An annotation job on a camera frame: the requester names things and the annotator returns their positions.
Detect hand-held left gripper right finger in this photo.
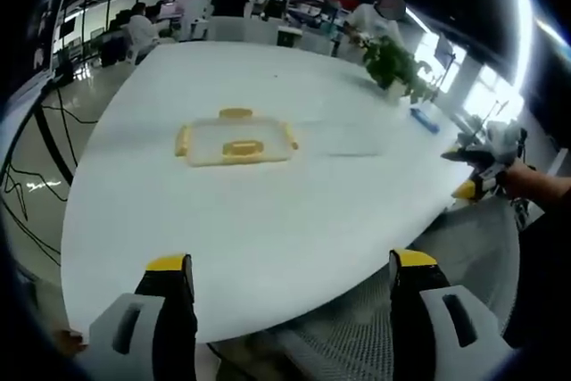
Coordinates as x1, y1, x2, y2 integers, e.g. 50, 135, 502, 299
388, 248, 514, 381

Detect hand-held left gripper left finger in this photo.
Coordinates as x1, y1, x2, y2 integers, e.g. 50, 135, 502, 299
88, 253, 200, 381

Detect clear container with yellow buckles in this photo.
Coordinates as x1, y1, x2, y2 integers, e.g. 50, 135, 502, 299
173, 106, 300, 169

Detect person's right hand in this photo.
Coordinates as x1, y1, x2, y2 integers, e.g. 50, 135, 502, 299
503, 161, 542, 200

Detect flat blue box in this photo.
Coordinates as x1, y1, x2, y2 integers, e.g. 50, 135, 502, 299
410, 106, 442, 133

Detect grey mesh chair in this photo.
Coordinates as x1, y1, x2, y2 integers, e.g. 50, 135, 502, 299
209, 200, 524, 381

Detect black tripod stand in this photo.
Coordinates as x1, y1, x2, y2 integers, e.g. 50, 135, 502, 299
434, 51, 459, 93

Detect person's dark clothing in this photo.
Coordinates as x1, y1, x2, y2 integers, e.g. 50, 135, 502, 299
501, 209, 571, 358

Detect green potted plant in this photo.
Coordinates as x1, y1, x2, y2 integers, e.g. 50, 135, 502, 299
361, 35, 441, 104

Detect long ceiling light strip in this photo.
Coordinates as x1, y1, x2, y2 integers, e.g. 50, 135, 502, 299
512, 0, 537, 72

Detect black floor cable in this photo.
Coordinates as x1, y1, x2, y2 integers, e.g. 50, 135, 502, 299
0, 86, 97, 266

